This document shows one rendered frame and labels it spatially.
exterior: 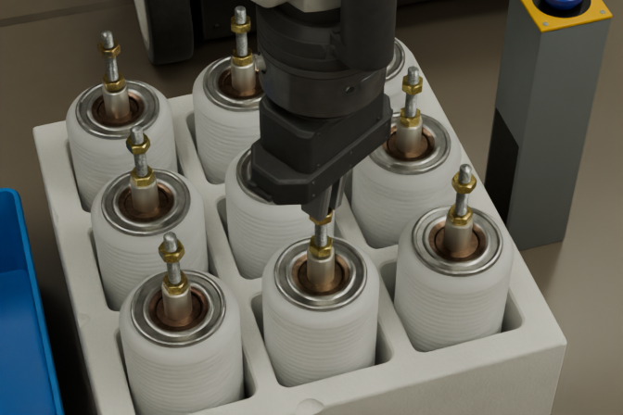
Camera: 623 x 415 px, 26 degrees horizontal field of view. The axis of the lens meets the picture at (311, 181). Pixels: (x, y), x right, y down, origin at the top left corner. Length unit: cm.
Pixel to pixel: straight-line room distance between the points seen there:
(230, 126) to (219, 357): 25
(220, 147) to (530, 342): 34
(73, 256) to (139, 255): 10
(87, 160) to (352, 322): 30
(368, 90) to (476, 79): 74
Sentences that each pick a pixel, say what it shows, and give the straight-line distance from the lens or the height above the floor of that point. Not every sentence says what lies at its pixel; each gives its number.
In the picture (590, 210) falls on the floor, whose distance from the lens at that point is 150.
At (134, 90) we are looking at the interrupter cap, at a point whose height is 25.
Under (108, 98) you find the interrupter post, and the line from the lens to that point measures 121.
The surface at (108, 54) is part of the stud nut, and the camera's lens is 118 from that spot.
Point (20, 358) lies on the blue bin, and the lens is 138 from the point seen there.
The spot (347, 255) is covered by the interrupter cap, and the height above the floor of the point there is 25.
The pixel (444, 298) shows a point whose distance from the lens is 111.
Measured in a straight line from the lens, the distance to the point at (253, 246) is 118.
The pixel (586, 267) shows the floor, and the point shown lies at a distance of 145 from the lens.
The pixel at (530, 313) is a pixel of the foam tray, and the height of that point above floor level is 18.
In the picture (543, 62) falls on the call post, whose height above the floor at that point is 27.
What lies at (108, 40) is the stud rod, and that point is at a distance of 117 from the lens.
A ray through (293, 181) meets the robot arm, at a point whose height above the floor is 42.
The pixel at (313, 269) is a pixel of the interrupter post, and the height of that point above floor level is 27.
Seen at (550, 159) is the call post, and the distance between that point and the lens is 136.
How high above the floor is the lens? 110
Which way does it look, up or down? 47 degrees down
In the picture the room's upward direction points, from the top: straight up
